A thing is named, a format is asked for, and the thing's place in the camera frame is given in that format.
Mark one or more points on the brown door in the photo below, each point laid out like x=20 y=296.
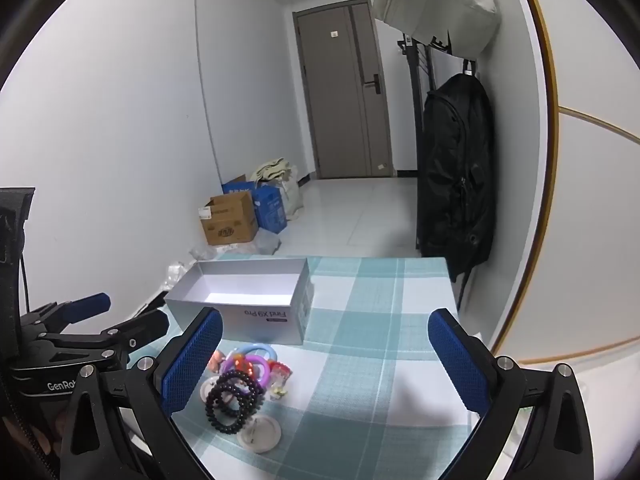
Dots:
x=340 y=100

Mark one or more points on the white wardrobe gold trim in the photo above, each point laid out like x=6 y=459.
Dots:
x=590 y=210

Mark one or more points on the brown cardboard box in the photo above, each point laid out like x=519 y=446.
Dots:
x=230 y=220

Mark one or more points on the white round pin badge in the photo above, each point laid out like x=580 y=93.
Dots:
x=207 y=390

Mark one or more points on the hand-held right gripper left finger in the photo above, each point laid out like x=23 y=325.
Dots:
x=192 y=360

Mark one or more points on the small red clear packet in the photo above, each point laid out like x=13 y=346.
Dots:
x=281 y=375

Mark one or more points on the cream canvas bag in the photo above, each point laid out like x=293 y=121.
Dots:
x=280 y=172

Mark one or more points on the clear plastic wrapping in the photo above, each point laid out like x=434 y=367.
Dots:
x=176 y=272

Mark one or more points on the silver cardboard box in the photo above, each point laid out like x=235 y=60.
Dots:
x=250 y=280

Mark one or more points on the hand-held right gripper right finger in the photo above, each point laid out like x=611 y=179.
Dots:
x=457 y=360

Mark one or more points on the black backpack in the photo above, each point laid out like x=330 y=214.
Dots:
x=455 y=175

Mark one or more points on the blue cardboard box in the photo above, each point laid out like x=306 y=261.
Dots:
x=272 y=210

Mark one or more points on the white hanging bag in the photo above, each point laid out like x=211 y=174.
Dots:
x=435 y=0

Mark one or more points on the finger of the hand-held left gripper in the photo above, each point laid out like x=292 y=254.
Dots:
x=145 y=325
x=92 y=304

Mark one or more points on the grey plastic mailer bag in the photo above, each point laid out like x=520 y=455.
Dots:
x=265 y=245

